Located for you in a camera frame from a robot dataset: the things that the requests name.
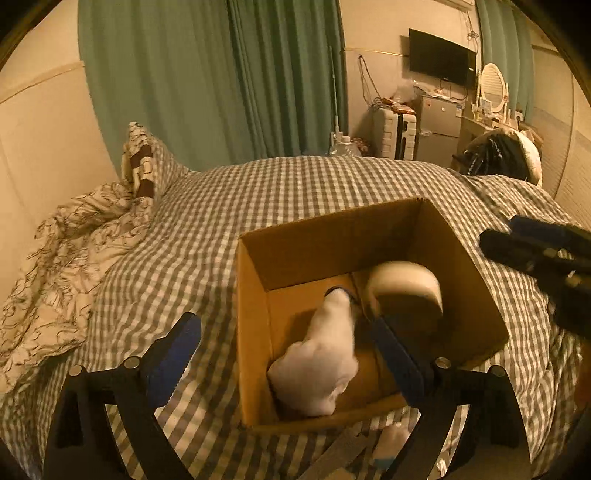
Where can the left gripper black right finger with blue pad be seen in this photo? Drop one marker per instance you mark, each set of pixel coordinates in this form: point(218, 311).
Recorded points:
point(493, 443)

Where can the white tape roll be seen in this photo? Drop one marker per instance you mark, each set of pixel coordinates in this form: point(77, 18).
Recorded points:
point(404, 290)

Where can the green curtain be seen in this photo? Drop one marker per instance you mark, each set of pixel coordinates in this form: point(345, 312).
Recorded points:
point(219, 82)
point(506, 42)

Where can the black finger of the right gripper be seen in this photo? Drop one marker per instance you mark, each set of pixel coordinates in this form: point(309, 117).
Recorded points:
point(560, 236)
point(554, 272)

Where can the brown cardboard box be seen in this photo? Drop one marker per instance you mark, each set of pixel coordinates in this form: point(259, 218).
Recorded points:
point(284, 271)

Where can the black wall television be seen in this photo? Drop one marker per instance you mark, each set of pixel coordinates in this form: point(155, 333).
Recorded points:
point(442, 59)

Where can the black and white clothes pile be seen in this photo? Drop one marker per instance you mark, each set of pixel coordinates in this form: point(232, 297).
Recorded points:
point(504, 152)

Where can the white cloud plush blue star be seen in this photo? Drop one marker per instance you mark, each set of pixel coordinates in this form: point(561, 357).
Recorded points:
point(389, 445)

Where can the white oval vanity mirror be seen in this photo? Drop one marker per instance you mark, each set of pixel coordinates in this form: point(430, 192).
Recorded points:
point(492, 89)

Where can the patterned pillow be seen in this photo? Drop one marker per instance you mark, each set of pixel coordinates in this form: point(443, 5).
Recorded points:
point(148, 168)

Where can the white suitcase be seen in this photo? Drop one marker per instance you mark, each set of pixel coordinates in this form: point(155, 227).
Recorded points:
point(395, 133)

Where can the white cream tube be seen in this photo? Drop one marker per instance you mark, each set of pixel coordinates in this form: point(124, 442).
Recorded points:
point(343, 451)

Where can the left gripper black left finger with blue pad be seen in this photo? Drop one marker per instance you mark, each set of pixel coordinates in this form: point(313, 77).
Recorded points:
point(81, 444)

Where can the floral white blanket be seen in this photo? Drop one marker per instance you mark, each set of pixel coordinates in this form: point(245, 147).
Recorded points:
point(48, 309)

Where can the white gloved hand plush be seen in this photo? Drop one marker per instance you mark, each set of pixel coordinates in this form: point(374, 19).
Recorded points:
point(313, 372)

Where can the grey checkered duvet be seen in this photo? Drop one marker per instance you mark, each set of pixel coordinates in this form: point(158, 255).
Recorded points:
point(186, 262)

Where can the grey mini fridge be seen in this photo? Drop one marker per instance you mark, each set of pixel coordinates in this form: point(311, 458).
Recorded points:
point(438, 130)

